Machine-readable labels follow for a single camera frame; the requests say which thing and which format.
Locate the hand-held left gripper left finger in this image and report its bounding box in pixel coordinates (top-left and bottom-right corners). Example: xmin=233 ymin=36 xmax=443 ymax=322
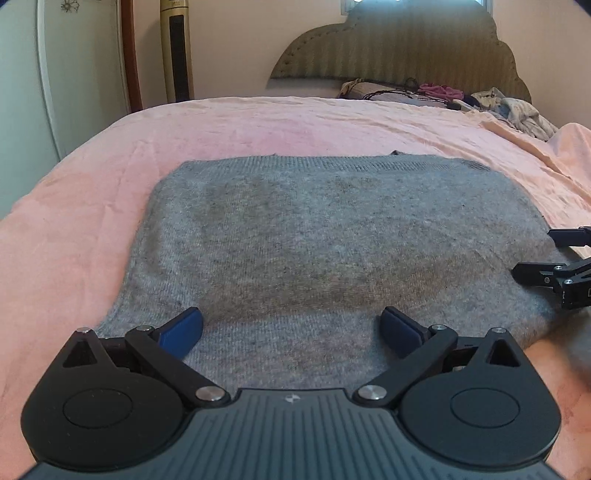
xmin=62 ymin=307 xmax=232 ymax=409

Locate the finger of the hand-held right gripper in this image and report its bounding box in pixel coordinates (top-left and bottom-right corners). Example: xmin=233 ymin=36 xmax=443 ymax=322
xmin=548 ymin=226 xmax=591 ymax=248
xmin=512 ymin=260 xmax=591 ymax=291

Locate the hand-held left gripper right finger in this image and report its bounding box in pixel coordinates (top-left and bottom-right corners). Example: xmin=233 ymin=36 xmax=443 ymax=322
xmin=353 ymin=306 xmax=525 ymax=409

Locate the grey sweater with navy sleeves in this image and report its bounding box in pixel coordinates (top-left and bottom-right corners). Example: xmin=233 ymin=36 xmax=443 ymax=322
xmin=95 ymin=154 xmax=571 ymax=402

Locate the white blue patterned garment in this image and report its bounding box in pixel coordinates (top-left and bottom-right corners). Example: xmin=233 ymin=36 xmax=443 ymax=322
xmin=471 ymin=87 xmax=559 ymax=141

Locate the pink bed sheet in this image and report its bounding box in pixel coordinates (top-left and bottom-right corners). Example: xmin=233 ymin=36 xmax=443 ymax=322
xmin=0 ymin=95 xmax=591 ymax=480

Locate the grey brown folded cloth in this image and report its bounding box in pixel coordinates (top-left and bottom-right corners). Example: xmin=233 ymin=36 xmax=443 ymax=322
xmin=339 ymin=79 xmax=391 ymax=99

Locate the olive upholstered headboard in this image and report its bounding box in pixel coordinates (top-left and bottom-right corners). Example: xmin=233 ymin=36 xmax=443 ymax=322
xmin=270 ymin=2 xmax=532 ymax=100

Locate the gold tower heater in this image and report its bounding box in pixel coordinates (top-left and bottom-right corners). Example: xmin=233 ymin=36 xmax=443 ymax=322
xmin=159 ymin=0 xmax=195 ymax=103

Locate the white wardrobe door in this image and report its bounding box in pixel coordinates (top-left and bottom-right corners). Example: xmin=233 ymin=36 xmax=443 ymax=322
xmin=0 ymin=0 xmax=132 ymax=217

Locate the brown wooden door frame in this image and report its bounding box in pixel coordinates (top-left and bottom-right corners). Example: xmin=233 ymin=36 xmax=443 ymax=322
xmin=119 ymin=0 xmax=143 ymax=112

